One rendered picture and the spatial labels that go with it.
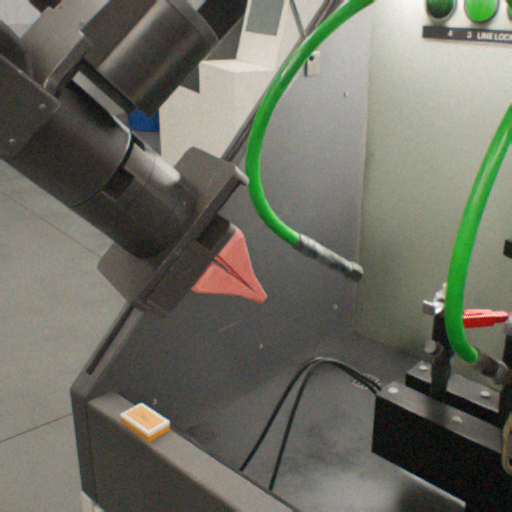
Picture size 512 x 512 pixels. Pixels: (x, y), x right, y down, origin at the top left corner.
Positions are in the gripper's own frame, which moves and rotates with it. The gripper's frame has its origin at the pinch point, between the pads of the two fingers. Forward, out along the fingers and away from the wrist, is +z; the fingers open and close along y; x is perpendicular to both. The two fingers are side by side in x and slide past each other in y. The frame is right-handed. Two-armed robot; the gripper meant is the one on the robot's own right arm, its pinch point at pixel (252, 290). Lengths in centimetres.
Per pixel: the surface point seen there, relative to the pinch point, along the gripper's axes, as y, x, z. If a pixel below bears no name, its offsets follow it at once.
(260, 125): 13.0, 17.5, 2.6
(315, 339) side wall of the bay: 1, 42, 51
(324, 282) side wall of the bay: 9, 43, 45
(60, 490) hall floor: -79, 129, 92
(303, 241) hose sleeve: 7.6, 16.6, 14.7
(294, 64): 19.2, 17.0, 1.1
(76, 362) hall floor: -61, 198, 110
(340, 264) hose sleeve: 8.4, 16.0, 20.1
